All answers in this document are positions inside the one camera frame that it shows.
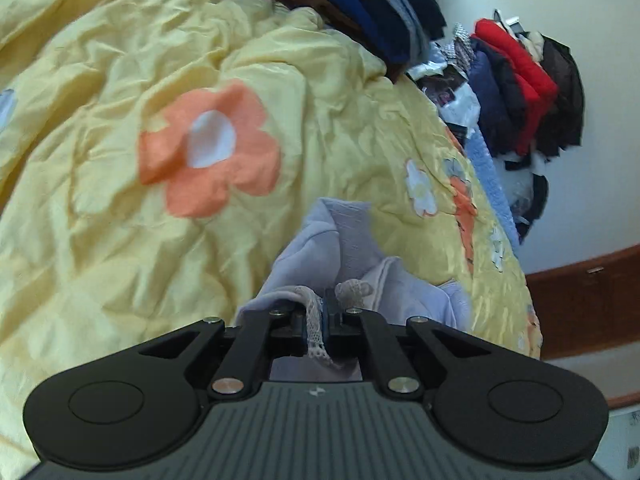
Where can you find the black jacket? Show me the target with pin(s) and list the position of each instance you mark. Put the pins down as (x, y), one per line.
(565, 90)

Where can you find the stack of dark folded clothes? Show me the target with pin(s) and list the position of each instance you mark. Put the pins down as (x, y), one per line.
(370, 5)

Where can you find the clear plastic bag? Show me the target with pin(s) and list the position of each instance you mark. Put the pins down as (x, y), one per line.
(515, 185)

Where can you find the black bag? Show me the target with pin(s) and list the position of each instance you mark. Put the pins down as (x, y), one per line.
(540, 200)

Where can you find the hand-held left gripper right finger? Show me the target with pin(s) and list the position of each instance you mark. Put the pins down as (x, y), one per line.
(345, 332)

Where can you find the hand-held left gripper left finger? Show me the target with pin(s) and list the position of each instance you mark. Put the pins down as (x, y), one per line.
(250, 345)

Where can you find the red puffer jacket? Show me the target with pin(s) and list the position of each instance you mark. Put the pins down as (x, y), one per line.
(520, 75)

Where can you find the brown wooden door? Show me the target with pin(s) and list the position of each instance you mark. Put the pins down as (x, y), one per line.
(585, 305)

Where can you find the navy puffer jacket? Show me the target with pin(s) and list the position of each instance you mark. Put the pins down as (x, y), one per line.
(495, 95)

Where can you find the black white checkered cloth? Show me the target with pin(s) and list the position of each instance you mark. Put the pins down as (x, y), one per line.
(462, 45)

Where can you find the lavender long-sleeve sweater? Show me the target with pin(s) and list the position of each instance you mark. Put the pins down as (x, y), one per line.
(320, 240)

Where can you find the yellow floral quilt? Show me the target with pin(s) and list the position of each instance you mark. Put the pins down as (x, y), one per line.
(125, 210)

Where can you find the light blue fleece blanket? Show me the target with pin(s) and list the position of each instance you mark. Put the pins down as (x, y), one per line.
(492, 185)

